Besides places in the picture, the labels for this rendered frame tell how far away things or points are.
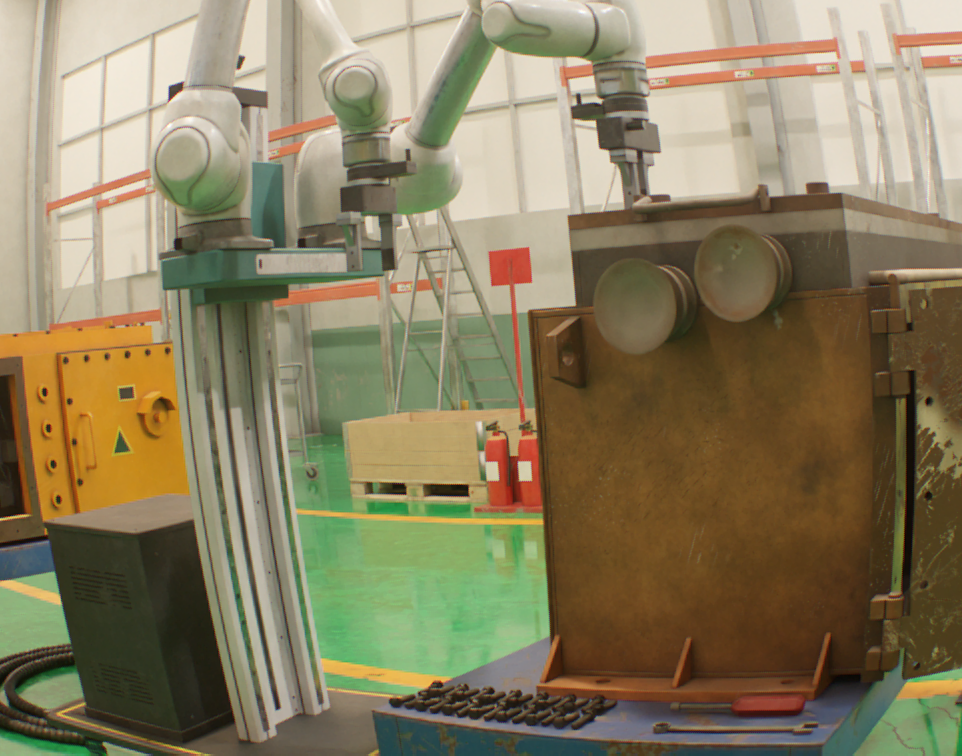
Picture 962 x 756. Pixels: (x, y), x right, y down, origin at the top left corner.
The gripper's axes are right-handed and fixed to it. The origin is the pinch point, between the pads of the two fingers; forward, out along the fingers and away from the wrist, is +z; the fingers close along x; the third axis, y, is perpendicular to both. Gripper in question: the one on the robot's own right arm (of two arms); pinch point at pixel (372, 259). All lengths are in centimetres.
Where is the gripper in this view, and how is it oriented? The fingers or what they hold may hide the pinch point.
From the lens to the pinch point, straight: 230.7
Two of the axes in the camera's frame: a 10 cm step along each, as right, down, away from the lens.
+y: -9.2, 0.7, 3.9
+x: -3.9, 0.5, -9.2
